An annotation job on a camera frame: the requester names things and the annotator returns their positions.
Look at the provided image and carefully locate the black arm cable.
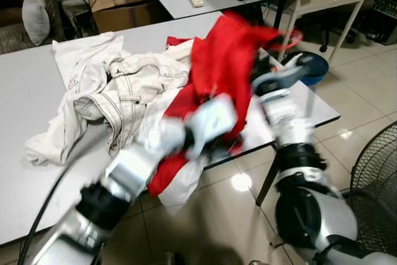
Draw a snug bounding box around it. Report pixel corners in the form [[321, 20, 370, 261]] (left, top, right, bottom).
[[17, 125, 112, 265]]

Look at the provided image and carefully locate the white table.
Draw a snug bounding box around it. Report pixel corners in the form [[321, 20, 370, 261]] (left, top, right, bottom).
[[0, 11, 341, 247]]

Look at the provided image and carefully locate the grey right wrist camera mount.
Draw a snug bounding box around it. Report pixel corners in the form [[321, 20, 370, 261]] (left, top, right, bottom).
[[251, 53, 314, 96]]

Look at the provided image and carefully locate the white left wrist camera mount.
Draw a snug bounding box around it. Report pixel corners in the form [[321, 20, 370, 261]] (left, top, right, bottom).
[[185, 93, 239, 157]]

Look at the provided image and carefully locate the red shirt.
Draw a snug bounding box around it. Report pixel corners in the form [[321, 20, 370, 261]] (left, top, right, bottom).
[[148, 9, 287, 197]]

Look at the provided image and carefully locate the brown cardboard box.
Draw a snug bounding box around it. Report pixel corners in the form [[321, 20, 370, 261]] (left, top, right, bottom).
[[89, 0, 167, 34]]

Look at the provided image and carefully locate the cream white garment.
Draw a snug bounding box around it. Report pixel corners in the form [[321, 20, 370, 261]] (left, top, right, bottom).
[[140, 116, 208, 216]]

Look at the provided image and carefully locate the black wire fan guard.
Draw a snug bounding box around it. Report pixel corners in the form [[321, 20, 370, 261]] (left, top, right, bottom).
[[349, 121, 397, 256]]

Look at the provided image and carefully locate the red plastic hanger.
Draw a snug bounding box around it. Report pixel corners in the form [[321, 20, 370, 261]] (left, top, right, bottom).
[[268, 27, 305, 53]]

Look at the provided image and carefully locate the blue plastic basin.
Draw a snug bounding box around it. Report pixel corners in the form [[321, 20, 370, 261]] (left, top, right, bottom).
[[282, 52, 331, 87]]

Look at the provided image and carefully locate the cream jacket dark stitching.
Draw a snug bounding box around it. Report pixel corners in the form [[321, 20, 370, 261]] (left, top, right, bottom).
[[73, 51, 193, 157]]

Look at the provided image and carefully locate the white pillow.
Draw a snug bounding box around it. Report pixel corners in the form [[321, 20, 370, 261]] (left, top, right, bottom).
[[22, 0, 51, 47]]

